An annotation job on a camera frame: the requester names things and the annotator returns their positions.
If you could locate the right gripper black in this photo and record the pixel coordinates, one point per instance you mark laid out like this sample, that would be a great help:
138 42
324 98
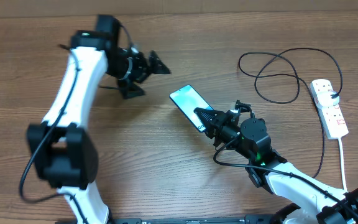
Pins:
219 117

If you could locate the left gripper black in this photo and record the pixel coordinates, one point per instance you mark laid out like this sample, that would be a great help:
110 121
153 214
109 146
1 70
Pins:
154 65

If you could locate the Galaxy smartphone blue screen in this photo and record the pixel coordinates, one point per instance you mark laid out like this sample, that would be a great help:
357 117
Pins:
187 99

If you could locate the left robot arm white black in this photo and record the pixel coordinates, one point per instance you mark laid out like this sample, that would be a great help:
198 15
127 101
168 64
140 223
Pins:
62 152

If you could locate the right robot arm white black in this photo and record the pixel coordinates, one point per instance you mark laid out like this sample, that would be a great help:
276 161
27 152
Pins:
311 200

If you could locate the white charger plug adapter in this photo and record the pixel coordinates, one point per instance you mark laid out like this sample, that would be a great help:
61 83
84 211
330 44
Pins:
324 99

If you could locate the white power strip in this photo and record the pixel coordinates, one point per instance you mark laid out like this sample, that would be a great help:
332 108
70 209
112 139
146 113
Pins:
332 118

